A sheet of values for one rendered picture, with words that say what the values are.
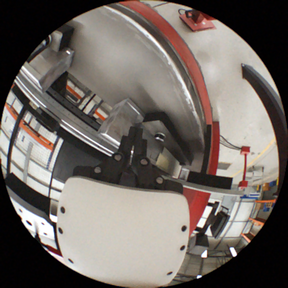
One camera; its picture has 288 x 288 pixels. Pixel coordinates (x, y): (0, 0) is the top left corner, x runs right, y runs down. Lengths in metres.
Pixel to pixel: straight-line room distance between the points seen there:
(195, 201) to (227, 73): 1.39
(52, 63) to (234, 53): 1.13
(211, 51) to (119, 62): 0.93
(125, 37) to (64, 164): 0.71
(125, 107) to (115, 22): 0.17
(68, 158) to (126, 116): 0.58
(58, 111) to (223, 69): 1.24
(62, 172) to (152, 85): 0.72
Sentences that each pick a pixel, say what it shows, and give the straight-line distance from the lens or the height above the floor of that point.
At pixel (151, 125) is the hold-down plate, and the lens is 0.20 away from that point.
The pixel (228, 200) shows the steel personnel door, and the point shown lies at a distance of 7.94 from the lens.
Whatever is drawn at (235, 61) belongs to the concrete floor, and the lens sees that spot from 1.11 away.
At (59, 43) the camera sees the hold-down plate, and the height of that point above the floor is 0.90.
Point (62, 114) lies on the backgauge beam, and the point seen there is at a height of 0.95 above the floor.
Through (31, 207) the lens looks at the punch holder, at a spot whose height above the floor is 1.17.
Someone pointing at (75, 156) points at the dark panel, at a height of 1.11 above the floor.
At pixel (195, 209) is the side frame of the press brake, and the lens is 1.17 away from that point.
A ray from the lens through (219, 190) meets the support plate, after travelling 0.21.
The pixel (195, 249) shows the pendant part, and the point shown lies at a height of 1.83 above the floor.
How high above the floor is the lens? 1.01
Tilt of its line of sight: 17 degrees down
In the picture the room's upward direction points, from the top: 157 degrees counter-clockwise
